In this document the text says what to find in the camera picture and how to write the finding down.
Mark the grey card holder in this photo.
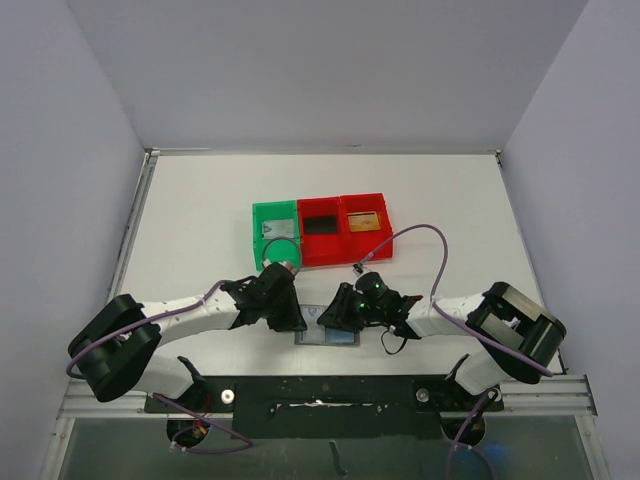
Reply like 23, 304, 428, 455
294, 305, 360, 347

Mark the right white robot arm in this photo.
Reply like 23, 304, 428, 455
317, 272, 567, 409

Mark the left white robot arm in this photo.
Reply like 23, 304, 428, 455
66, 262, 307, 411

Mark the silver VIP card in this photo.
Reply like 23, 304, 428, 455
261, 218, 296, 240

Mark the black card in bin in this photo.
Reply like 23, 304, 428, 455
303, 215, 338, 235

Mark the gold credit card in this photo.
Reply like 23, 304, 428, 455
347, 211, 381, 233

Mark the green plastic bin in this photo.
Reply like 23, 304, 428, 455
252, 200, 302, 270

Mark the right red plastic bin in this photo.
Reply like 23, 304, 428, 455
340, 193, 393, 263

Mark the red plastic bin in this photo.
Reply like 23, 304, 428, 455
340, 193, 393, 263
297, 196, 346, 267

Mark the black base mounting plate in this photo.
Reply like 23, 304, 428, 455
177, 374, 504, 440

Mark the middle red plastic bin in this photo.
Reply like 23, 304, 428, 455
297, 196, 346, 267

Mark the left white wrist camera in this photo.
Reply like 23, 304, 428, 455
261, 258, 300, 275

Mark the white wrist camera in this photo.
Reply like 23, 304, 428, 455
353, 263, 368, 280
261, 258, 300, 275

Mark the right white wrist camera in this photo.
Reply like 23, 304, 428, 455
353, 263, 368, 280

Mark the aluminium table edge rail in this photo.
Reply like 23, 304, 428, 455
92, 147, 211, 346

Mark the front aluminium frame rail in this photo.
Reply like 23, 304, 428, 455
41, 375, 609, 479

